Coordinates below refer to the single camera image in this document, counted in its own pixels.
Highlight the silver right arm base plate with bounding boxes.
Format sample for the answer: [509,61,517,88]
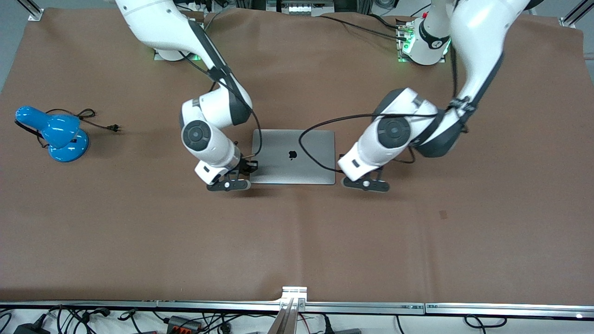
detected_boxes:
[154,46,205,62]

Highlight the black cable with clamp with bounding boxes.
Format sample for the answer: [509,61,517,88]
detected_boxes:
[80,307,112,321]

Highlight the black power adapter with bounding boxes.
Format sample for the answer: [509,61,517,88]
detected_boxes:
[13,322,51,334]

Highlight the aluminium frame extrusion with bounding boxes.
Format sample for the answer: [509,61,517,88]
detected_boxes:
[18,0,45,21]
[559,0,594,28]

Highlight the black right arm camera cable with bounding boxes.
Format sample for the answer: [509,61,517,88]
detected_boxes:
[179,49,263,158]

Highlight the grey connector block orange levers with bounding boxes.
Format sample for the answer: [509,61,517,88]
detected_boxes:
[166,315,203,333]

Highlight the silver grey laptop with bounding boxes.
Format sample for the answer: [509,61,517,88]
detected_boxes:
[251,129,336,186]

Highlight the thick black base cable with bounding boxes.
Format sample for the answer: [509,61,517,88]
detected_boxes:
[369,13,402,31]
[319,15,404,41]

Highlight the aluminium camera mount post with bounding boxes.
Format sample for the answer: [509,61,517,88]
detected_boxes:
[267,286,309,334]

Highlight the white power strip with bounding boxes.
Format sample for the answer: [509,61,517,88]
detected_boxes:
[183,0,214,13]

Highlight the black lamp power cord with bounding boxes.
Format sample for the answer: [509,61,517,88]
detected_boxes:
[45,108,123,133]

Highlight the black cable loop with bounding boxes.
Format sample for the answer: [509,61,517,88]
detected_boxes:
[464,314,507,331]

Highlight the brown table cover sheet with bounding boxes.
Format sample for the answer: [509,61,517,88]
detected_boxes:
[0,7,594,303]

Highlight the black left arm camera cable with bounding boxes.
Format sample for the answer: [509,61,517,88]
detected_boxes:
[298,46,469,174]

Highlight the aluminium table edge rail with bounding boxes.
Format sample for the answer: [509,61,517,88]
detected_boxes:
[0,301,158,309]
[157,301,426,315]
[425,303,594,321]

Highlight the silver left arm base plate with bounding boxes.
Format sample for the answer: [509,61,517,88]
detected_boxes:
[397,19,447,64]

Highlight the blue desk lamp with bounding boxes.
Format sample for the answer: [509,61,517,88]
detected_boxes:
[14,106,90,163]

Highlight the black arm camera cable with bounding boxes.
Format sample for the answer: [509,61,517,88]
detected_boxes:
[298,46,469,174]
[179,49,263,158]

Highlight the grey control box white buttons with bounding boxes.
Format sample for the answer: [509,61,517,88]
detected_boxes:
[266,0,336,17]

